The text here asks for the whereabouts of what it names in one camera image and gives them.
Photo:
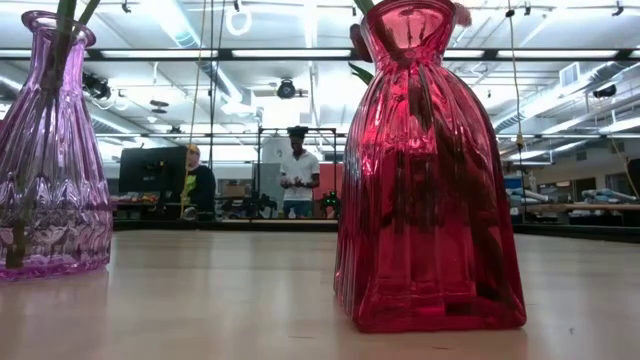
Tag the black dome camera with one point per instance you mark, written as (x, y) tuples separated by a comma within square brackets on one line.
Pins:
[(286, 89)]

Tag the black ceiling speaker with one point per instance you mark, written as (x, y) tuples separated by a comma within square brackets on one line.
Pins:
[(605, 91)]

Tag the red ribbed glass vase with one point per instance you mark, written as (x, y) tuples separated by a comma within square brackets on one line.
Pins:
[(430, 225)]

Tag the pink artificial tulip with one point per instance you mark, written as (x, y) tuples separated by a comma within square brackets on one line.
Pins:
[(359, 42), (462, 15), (364, 5)]

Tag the wooden workbench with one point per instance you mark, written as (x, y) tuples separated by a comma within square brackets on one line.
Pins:
[(575, 206)]

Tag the person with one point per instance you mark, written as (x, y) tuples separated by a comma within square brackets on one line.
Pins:
[(200, 185), (299, 172)]

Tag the black stand frame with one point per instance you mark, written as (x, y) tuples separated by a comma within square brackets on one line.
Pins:
[(320, 130)]

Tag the cluttered workbench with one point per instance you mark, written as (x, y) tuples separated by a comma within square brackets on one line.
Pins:
[(140, 201)]

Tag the purple glass vase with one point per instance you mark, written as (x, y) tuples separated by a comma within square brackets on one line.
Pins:
[(55, 200)]

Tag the small robot with green lights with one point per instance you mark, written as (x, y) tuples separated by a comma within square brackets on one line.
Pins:
[(330, 201)]

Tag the black monitor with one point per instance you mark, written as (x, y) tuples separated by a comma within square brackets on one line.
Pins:
[(152, 169)]

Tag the grey cloth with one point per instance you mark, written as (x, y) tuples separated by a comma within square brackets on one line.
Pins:
[(269, 185)]

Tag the blue wrapped roll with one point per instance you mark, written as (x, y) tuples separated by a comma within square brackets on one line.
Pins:
[(607, 194), (522, 195)]

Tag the black mounted device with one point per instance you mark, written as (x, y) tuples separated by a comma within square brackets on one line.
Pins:
[(97, 87)]

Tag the white air vent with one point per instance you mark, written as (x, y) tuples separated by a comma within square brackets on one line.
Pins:
[(570, 75)]

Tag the red panel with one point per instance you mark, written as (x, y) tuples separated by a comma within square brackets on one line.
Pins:
[(329, 182)]

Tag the white artificial tulip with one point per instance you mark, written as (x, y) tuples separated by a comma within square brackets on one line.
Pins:
[(89, 10), (65, 7)]

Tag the black rig beam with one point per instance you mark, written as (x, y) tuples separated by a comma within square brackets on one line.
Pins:
[(225, 53)]

